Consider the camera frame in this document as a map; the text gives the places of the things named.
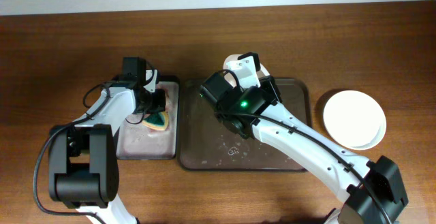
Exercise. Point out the green yellow sponge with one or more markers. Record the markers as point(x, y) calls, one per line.
point(157, 121)

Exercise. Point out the cream plate with red stain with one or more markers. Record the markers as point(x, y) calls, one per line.
point(354, 120)

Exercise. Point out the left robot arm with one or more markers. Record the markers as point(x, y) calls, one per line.
point(83, 170)

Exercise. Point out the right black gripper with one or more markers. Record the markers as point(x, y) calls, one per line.
point(268, 84)

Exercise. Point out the large brown serving tray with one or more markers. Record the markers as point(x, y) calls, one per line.
point(204, 144)

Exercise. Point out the small wet sponge tray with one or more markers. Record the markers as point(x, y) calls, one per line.
point(137, 142)

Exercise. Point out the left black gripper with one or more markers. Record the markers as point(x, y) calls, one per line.
point(160, 105)

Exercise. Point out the pink plate with red stain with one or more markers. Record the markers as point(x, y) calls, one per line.
point(245, 65)

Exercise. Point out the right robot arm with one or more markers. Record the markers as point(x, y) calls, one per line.
point(371, 192)

